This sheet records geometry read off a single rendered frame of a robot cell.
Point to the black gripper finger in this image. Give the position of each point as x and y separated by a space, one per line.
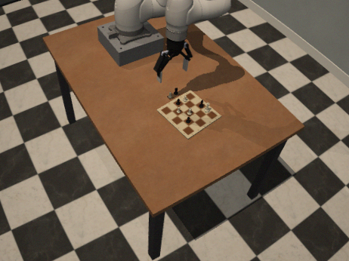
186 57
161 63

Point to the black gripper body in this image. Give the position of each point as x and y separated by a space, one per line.
174 46

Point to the wooden chessboard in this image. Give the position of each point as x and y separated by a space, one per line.
199 119

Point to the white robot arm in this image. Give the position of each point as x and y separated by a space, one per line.
179 14

